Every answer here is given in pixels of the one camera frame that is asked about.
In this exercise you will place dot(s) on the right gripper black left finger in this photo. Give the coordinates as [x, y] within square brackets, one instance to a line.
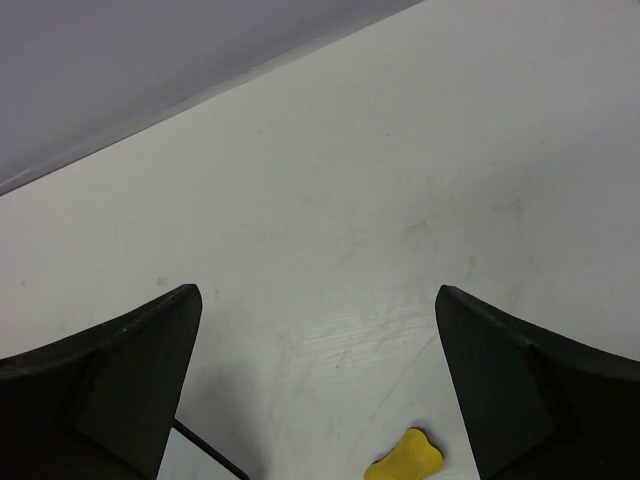
[100, 404]

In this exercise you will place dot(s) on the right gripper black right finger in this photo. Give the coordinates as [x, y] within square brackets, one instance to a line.
[536, 404]

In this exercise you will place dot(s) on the yellow bone-shaped eraser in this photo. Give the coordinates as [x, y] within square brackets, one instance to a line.
[413, 458]

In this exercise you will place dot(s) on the black-framed whiteboard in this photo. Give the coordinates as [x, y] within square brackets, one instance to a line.
[209, 450]

